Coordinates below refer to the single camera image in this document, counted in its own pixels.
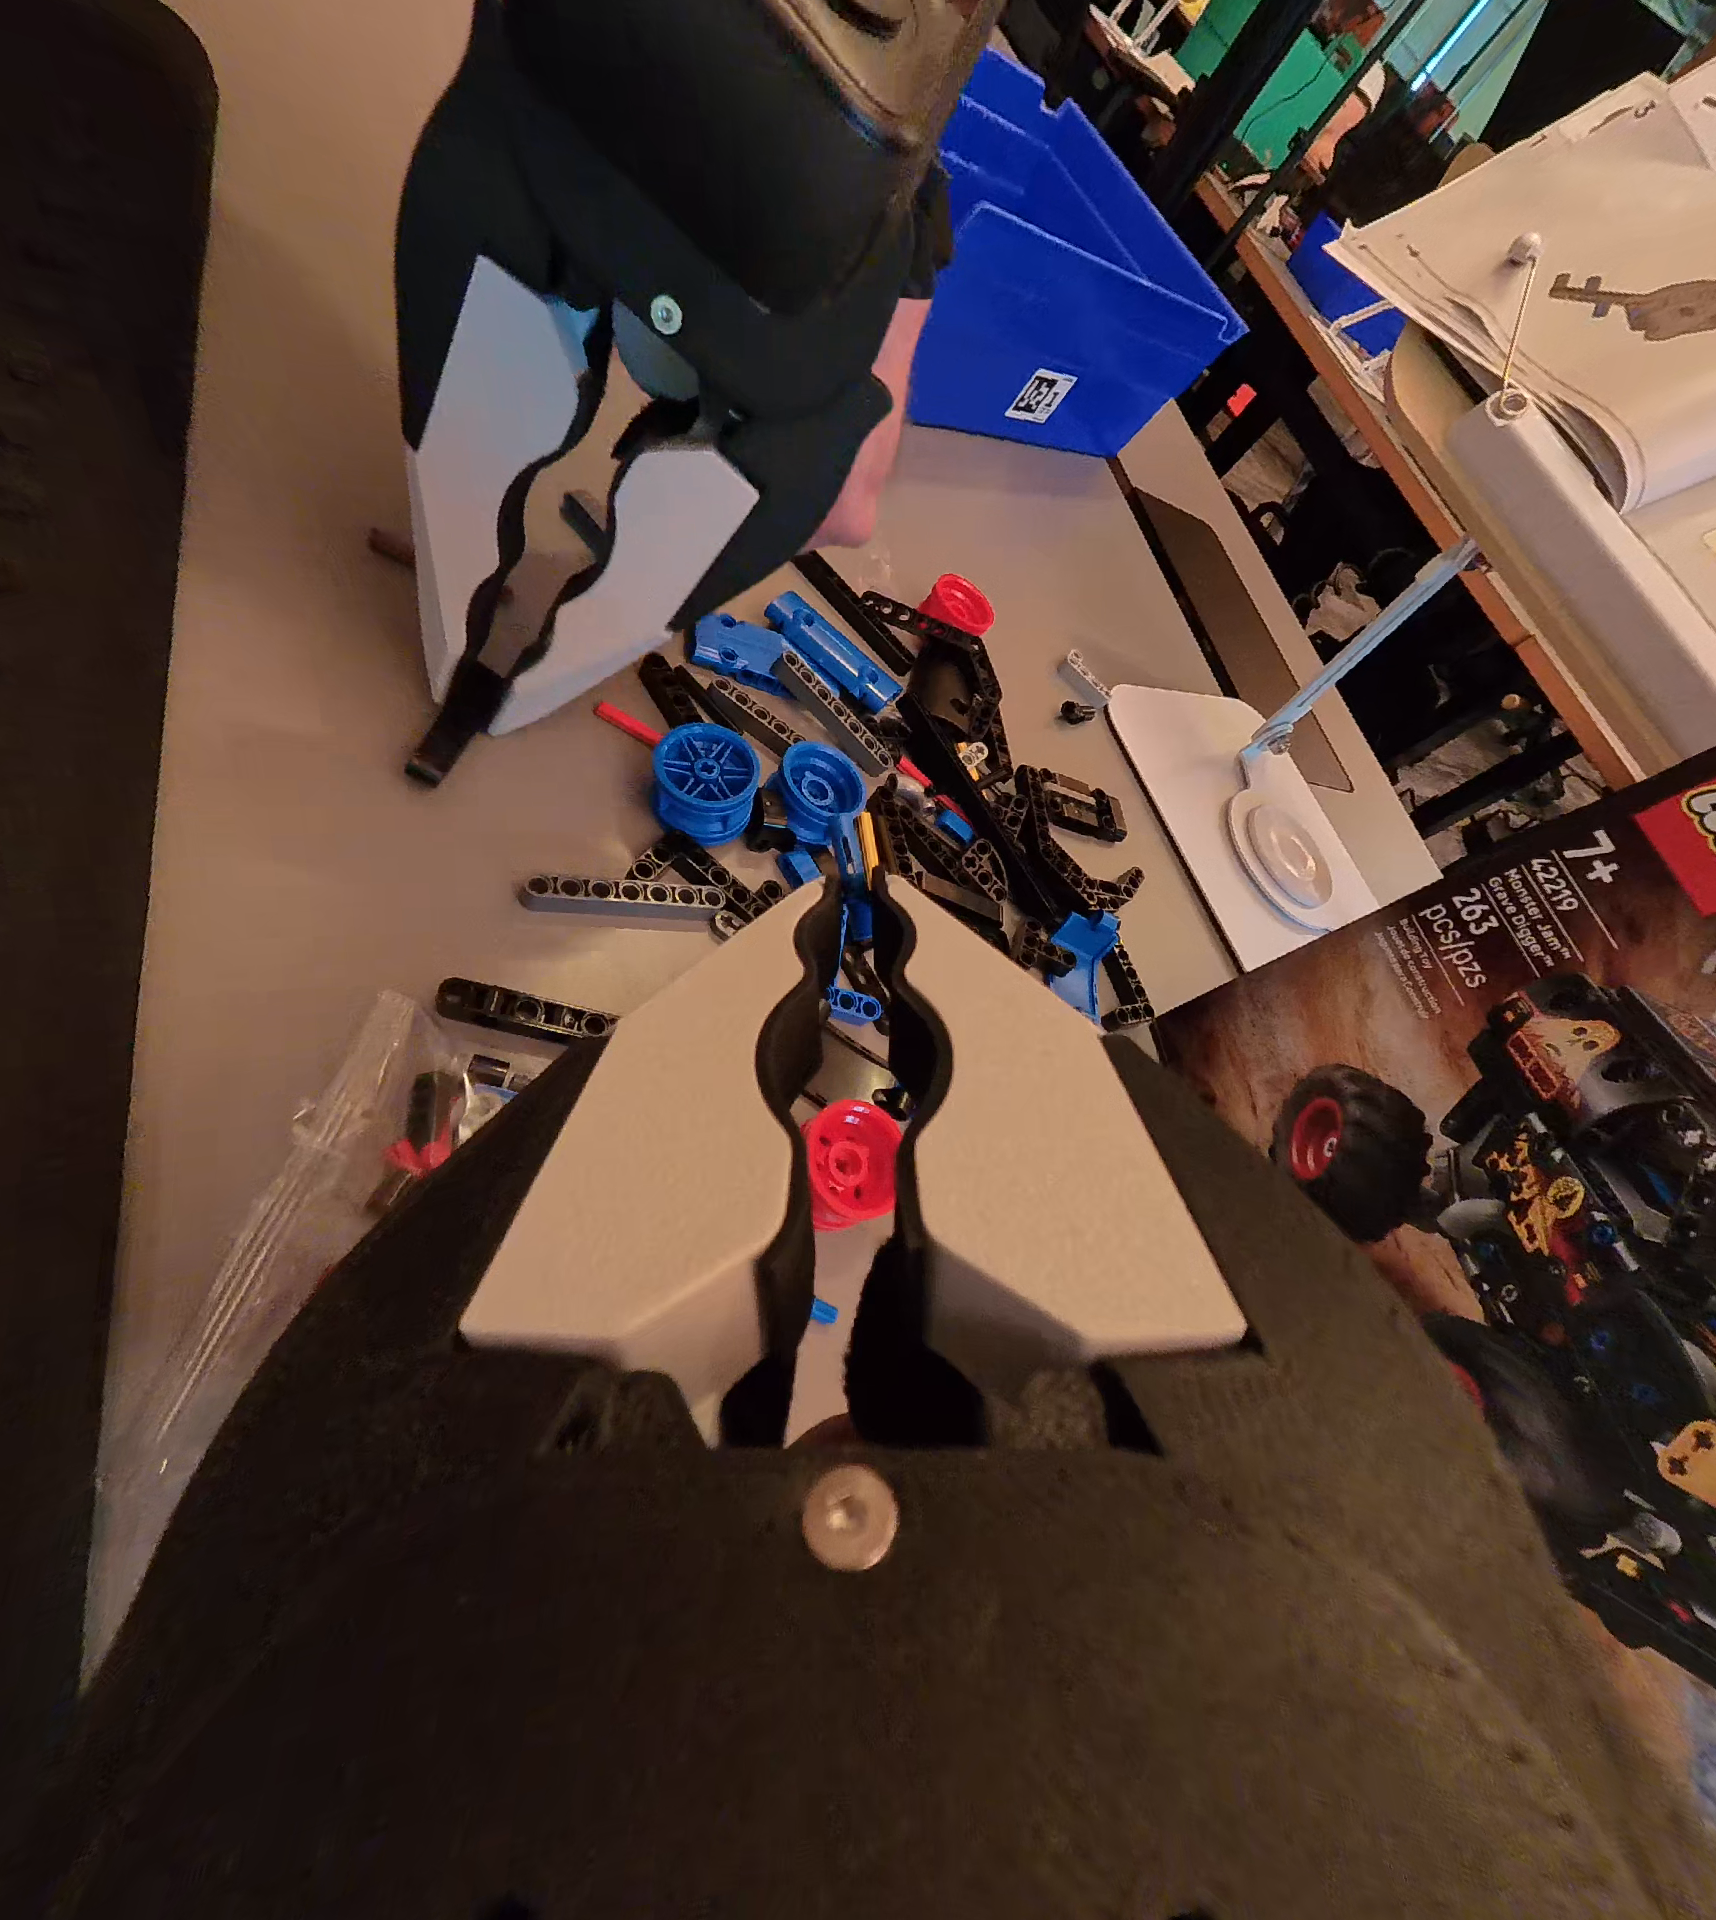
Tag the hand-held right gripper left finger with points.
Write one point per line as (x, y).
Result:
(649, 1201)

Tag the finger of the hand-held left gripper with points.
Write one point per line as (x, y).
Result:
(483, 420)
(663, 554)

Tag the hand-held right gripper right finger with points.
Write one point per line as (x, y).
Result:
(1082, 1201)

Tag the blue angled shell panel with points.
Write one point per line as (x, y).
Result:
(738, 642)

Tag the red wheel hub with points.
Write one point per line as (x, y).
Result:
(850, 1163)
(956, 603)

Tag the blue L-shaped beam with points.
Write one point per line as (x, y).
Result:
(855, 998)

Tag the black beam chassis assembly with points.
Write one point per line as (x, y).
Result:
(1082, 811)

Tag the grey desk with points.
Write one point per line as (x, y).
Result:
(302, 840)

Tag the person's left hand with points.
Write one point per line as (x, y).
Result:
(880, 434)

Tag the brown axle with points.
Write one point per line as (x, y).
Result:
(391, 542)

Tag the red axle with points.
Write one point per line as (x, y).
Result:
(629, 724)

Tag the blue curved shell panel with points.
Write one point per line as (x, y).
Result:
(836, 653)

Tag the long black beam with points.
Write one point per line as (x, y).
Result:
(524, 1009)

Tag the blue wheel hub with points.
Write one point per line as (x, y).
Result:
(820, 791)
(704, 780)

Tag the small bag of red parts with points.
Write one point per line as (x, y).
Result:
(422, 1124)

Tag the blue curved mudguard panel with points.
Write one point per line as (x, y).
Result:
(1082, 944)

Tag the grey long beam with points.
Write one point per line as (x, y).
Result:
(626, 896)

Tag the black curved shell panel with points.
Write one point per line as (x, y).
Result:
(948, 704)

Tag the blue plastic bin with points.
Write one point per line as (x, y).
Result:
(1008, 151)
(1099, 330)

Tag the short yellow axle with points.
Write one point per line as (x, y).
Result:
(869, 851)

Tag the pile of loose building parts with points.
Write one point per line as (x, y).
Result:
(948, 855)

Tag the white stand base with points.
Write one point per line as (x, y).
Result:
(1173, 780)

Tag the light grey short beam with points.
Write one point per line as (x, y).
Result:
(1082, 668)

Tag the printed toy set box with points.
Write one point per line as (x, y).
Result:
(1548, 1201)

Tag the dark perforated panel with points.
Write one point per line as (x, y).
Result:
(18, 901)

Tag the open instruction booklet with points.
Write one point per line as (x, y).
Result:
(1668, 225)

